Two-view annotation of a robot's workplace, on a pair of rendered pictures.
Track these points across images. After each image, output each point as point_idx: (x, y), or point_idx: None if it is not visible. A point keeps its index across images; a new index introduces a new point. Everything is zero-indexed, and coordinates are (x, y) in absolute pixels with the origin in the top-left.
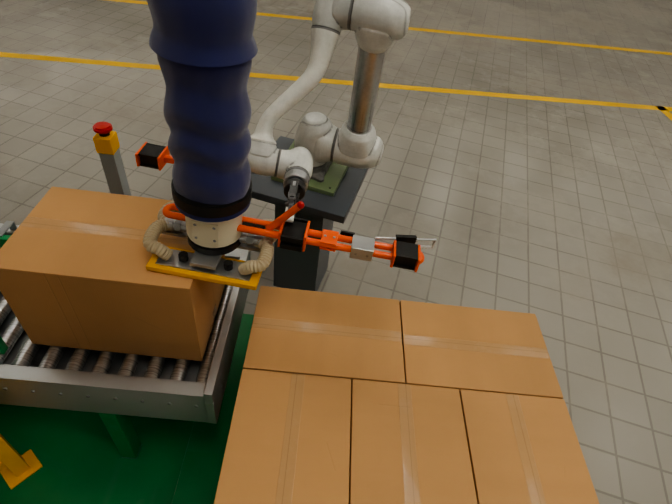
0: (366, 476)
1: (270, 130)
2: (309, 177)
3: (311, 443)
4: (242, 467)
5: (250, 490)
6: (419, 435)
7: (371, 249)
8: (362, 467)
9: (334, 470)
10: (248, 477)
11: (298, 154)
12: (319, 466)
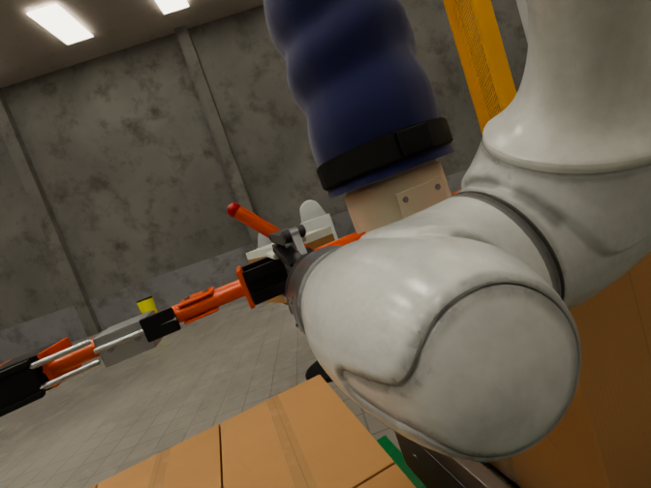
0: (202, 474)
1: (526, 69)
2: (297, 312)
3: (267, 460)
4: (325, 410)
5: (309, 406)
6: None
7: (111, 326)
8: (207, 478)
9: (237, 458)
10: (316, 410)
11: (378, 236)
12: (254, 451)
